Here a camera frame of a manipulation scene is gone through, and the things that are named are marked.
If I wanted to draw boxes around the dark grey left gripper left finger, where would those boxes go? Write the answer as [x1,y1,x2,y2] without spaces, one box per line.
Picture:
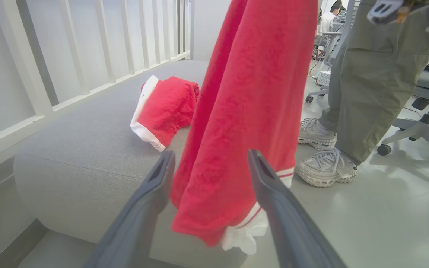
[84,151,176,268]

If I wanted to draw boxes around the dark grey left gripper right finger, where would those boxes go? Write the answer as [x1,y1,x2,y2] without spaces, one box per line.
[248,150,349,268]

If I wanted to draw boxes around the small red garment white trim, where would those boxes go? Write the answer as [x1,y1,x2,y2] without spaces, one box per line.
[130,75,200,152]

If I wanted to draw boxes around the long red garment white trim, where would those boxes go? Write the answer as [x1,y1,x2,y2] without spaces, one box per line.
[171,0,318,255]

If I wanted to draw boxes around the grey fabric sofa seat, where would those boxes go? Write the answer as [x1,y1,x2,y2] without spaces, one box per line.
[13,60,301,268]

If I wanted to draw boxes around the grey chunky sneaker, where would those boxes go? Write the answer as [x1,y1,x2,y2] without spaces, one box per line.
[296,147,358,188]
[298,118,337,148]

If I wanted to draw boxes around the white slatted railing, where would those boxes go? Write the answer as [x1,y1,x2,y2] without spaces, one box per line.
[0,0,194,166]

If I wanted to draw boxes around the person in olive trousers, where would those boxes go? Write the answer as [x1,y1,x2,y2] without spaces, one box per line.
[318,0,429,166]

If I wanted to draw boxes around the grey office chair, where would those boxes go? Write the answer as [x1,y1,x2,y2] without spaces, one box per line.
[377,71,429,159]

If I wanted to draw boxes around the seated person in white shirt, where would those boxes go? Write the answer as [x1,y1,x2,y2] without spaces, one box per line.
[319,2,345,34]

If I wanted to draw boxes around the grey wall post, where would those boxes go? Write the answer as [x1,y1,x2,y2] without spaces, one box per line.
[15,0,59,106]

